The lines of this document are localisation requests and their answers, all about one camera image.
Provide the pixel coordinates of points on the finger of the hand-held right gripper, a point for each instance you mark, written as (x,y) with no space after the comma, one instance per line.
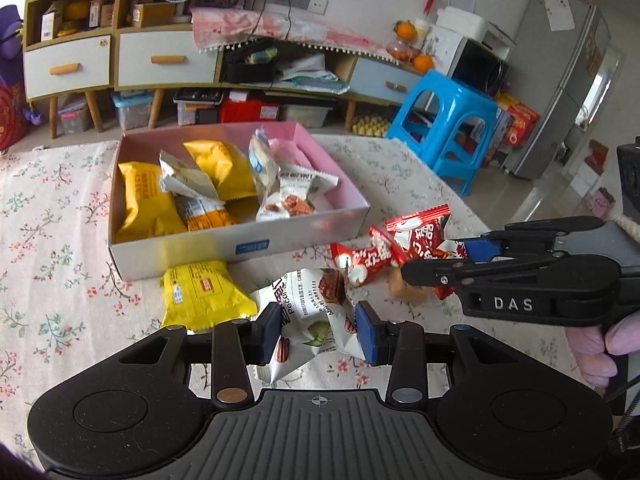
(475,270)
(550,237)

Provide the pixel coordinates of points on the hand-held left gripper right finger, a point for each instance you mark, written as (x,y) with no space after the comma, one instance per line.
(367,335)

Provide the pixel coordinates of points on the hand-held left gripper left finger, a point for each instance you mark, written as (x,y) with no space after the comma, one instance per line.
(267,332)

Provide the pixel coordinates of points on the white pecan snack packet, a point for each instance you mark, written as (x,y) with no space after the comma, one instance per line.
(310,305)

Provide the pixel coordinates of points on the red snack packet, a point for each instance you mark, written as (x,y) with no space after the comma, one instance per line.
(365,260)
(420,232)

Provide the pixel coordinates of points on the yellow packet with orange label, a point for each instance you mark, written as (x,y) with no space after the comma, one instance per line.
(200,292)

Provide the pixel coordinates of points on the pink-lined cardboard box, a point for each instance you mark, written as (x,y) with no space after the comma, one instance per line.
(200,255)

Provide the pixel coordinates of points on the orange gold snack packet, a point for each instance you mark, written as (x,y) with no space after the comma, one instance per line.
(205,216)

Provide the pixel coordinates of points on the white and blue snack packet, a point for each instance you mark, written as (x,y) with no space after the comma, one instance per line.
(262,160)

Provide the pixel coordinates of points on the white triangle-print snack packet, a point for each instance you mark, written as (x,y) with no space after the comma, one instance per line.
(185,180)

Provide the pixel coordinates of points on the pink wafer snack packet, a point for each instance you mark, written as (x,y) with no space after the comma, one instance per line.
(300,157)

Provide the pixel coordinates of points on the person's right hand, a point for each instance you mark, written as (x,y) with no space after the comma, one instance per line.
(597,355)

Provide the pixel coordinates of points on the tan snack packet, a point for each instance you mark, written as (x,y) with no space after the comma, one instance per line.
(407,288)

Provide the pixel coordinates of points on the red and orange snack carton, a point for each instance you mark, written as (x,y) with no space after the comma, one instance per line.
(517,120)

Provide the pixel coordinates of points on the white nut snack packet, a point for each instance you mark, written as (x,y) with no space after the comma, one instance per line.
(290,201)

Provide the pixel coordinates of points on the blue plastic stool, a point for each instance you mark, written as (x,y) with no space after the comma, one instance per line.
(450,105)

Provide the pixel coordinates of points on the grey refrigerator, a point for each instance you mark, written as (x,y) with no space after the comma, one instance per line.
(560,70)

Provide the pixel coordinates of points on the egg tray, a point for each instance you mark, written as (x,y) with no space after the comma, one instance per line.
(371,125)

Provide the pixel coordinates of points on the black microwave oven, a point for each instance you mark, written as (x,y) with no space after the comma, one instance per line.
(480,70)

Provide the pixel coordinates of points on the large yellow snack packet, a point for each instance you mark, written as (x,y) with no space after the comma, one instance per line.
(145,195)

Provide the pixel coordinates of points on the low wooden media cabinet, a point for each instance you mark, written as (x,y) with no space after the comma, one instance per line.
(380,82)

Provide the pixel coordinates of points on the long clear storage bin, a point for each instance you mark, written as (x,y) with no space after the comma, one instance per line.
(307,116)

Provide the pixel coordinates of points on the red flat box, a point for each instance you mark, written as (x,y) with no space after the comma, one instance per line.
(250,111)

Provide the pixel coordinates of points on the white countertop appliance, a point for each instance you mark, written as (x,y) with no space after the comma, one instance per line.
(460,22)

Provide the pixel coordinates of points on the floral tablecloth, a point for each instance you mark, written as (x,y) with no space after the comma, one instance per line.
(60,210)

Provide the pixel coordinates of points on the pile of folded bags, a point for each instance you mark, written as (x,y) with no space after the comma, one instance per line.
(310,75)

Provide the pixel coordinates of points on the blue-lid storage bin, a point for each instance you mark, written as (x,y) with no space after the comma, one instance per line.
(131,112)

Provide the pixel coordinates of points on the black storage box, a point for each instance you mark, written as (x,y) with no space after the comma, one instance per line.
(250,72)

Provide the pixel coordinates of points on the pink patterned cloth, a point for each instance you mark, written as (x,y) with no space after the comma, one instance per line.
(310,35)

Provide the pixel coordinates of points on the wooden drawer cabinet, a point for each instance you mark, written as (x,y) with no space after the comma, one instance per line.
(165,60)

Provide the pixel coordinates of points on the tall wooden shelf cabinet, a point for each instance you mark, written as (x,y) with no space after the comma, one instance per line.
(65,67)

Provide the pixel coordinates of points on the red cylindrical snack bucket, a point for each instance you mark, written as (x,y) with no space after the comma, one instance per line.
(10,120)

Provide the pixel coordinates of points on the small cardboard box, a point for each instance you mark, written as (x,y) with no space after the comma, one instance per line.
(152,15)

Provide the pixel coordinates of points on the brown carton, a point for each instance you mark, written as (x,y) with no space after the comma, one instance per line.
(100,12)

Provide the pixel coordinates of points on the orange fruit on shelf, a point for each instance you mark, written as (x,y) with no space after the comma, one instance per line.
(77,12)

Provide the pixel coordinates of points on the white carton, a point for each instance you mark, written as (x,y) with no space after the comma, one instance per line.
(50,22)

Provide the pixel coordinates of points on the purple plush toy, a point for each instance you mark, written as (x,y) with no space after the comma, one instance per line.
(12,45)

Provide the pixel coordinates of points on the white wall socket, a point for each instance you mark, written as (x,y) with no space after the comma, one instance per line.
(317,6)

